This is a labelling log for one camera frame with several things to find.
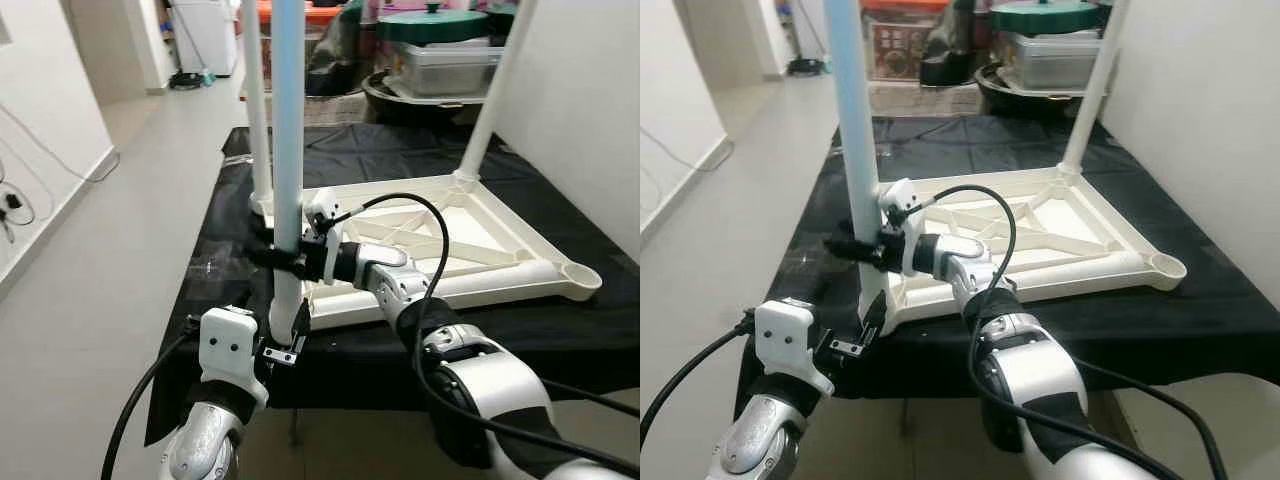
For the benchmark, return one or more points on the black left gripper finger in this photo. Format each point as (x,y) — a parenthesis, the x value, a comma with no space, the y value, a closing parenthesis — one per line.
(873,318)
(300,322)

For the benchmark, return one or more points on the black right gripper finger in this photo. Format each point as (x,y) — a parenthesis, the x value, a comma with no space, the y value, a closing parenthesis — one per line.
(848,252)
(270,263)

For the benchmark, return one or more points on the white plastic table leg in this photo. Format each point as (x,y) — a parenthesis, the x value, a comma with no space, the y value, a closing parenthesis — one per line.
(288,100)
(500,278)
(1080,265)
(495,90)
(1095,90)
(255,100)
(855,100)

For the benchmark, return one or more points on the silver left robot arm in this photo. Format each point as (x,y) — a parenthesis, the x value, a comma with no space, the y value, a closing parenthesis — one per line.
(755,445)
(200,445)

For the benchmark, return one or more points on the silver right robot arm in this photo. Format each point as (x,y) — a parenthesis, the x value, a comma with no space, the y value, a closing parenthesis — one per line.
(1040,380)
(490,390)

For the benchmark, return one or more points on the clear tape patch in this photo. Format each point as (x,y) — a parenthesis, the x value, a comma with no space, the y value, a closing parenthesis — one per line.
(215,267)

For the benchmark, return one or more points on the beige patterned box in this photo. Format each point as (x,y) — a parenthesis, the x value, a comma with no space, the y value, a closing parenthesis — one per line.
(330,110)
(920,98)

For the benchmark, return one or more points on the black round basin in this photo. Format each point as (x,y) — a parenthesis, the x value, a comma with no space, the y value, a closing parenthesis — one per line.
(1010,100)
(400,105)

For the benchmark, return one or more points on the mop with black head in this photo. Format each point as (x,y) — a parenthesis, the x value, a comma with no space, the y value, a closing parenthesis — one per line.
(805,68)
(188,80)

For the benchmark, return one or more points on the black plastic bag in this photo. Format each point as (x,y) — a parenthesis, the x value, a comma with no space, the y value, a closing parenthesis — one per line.
(950,55)
(340,60)

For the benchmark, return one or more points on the orange lid storage box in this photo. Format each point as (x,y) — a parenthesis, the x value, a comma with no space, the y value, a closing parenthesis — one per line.
(900,45)
(322,15)

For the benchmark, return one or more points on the clear plastic storage box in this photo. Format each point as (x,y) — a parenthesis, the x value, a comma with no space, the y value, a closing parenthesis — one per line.
(1055,62)
(445,70)

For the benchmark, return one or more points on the black tablecloth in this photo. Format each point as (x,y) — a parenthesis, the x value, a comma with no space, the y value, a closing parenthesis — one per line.
(560,340)
(1150,330)

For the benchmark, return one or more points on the green round lid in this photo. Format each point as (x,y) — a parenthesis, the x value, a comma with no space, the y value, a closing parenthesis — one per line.
(430,28)
(1045,18)

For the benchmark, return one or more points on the black power adapter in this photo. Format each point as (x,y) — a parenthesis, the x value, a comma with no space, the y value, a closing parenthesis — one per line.
(12,201)

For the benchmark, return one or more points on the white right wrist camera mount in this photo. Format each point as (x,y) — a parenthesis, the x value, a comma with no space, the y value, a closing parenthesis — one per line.
(898,200)
(322,212)

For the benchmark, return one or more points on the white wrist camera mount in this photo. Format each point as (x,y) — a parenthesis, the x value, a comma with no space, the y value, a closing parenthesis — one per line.
(785,340)
(322,212)
(898,200)
(228,345)

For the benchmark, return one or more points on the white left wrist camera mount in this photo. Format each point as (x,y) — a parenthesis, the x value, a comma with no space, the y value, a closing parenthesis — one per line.
(228,345)
(785,340)

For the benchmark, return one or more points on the metal folding table frame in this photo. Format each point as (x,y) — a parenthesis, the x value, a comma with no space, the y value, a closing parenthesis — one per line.
(294,425)
(906,415)

